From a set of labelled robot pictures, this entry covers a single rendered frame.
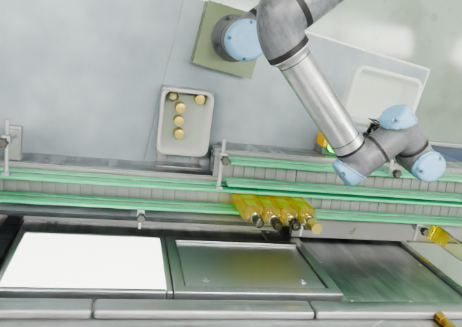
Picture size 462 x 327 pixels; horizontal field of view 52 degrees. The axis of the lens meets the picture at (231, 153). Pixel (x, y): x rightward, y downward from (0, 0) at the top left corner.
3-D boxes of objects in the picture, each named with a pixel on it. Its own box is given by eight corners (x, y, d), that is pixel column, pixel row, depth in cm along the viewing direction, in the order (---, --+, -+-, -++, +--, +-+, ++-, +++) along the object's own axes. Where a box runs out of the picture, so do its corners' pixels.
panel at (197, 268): (20, 239, 143) (-13, 300, 111) (20, 229, 142) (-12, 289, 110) (300, 249, 163) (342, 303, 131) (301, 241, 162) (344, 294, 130)
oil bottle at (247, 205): (231, 201, 164) (245, 225, 144) (233, 185, 163) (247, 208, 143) (247, 202, 166) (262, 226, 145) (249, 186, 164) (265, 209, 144)
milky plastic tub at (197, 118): (155, 147, 167) (155, 153, 159) (161, 84, 162) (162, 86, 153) (203, 151, 171) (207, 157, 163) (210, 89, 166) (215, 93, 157)
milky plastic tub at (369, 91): (345, 61, 143) (359, 63, 135) (409, 77, 149) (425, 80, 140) (329, 117, 147) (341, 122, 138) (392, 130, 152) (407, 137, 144)
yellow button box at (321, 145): (314, 149, 180) (321, 154, 173) (317, 130, 178) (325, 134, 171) (331, 150, 181) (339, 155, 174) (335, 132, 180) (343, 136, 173)
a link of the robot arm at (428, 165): (440, 145, 108) (454, 172, 111) (414, 130, 118) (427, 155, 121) (411, 165, 108) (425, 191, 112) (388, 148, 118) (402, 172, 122)
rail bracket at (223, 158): (210, 181, 160) (216, 194, 149) (216, 132, 157) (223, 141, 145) (218, 182, 161) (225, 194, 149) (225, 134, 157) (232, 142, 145)
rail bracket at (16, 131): (11, 159, 155) (-8, 180, 134) (12, 108, 151) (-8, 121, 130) (26, 160, 156) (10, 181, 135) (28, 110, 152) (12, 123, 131)
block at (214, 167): (207, 170, 167) (210, 176, 160) (210, 144, 164) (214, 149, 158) (217, 171, 167) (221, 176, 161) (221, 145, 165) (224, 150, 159)
